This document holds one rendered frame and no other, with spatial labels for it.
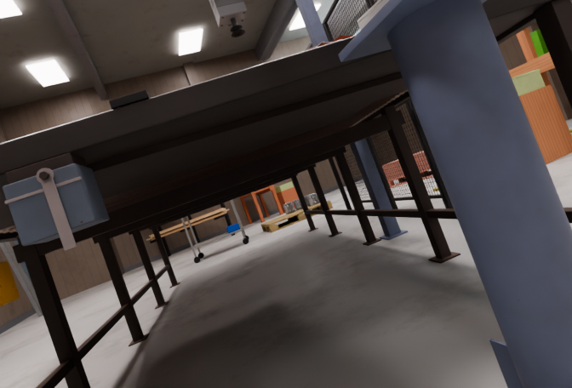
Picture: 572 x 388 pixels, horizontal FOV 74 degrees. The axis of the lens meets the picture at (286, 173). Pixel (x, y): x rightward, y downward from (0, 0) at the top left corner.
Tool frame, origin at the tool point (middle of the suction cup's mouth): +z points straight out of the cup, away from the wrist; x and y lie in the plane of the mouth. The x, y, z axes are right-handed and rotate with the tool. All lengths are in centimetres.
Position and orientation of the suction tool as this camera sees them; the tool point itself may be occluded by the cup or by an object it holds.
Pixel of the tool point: (237, 33)
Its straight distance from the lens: 121.1
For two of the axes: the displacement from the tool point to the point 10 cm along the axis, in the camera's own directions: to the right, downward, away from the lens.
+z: 3.5, 9.4, -0.3
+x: 2.3, -1.2, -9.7
